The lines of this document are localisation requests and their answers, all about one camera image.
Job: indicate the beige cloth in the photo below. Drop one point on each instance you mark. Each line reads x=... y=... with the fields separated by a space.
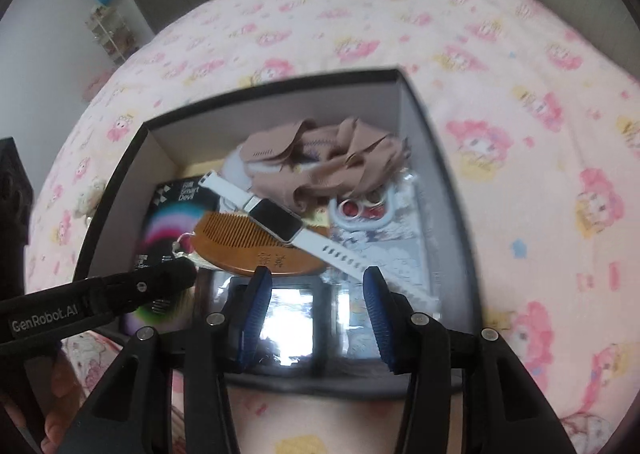
x=320 y=169

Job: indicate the pink printed blanket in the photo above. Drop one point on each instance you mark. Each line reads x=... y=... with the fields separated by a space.
x=500 y=134

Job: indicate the black packet with rainbow print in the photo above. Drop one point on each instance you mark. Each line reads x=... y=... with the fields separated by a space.
x=170 y=214

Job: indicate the wooden comb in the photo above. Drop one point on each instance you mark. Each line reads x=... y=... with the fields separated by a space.
x=235 y=249

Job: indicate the white storage rack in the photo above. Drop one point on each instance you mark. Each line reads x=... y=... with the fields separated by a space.
x=112 y=29

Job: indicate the white smartwatch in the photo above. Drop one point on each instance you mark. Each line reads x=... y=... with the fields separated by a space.
x=272 y=219

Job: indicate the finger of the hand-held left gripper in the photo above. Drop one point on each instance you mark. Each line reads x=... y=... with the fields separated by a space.
x=150 y=284

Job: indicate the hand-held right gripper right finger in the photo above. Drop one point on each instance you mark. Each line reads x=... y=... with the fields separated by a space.
x=380 y=319

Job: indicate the clear printed phone case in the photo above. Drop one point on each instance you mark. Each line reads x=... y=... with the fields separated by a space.
x=380 y=249

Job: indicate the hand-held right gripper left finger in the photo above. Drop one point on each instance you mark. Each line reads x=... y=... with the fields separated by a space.
x=255 y=319

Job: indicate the white plush toy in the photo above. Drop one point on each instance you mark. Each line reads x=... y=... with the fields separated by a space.
x=90 y=196

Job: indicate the black storage box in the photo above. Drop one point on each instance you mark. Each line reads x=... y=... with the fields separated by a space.
x=425 y=159

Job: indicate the person's left hand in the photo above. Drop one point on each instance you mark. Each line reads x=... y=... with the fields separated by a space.
x=60 y=384

